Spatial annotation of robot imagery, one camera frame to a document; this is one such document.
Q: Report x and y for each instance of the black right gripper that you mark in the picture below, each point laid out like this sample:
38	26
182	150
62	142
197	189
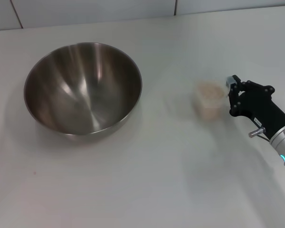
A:
259	107

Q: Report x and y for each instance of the clear plastic cup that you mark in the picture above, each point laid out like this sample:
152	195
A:
199	104

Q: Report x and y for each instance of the stainless steel mixing bowl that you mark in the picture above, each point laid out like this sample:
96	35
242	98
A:
83	92

